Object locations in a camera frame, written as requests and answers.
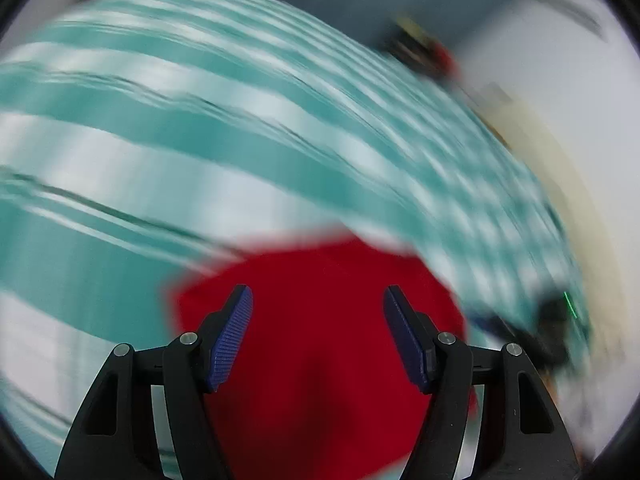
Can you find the pile of colourful clothes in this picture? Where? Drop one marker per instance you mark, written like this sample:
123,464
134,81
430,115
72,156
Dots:
425,50

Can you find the red knit sweater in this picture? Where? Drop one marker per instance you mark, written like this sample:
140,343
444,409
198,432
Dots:
320,335

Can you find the cream headboard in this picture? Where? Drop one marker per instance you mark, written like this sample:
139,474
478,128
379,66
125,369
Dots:
565,160

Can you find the bed with green checked blanket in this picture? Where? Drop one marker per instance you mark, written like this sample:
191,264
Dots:
150,135

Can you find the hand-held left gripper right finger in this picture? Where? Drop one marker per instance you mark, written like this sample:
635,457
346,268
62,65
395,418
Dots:
407,340

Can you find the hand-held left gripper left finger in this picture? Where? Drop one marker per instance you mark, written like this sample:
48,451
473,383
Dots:
230,340

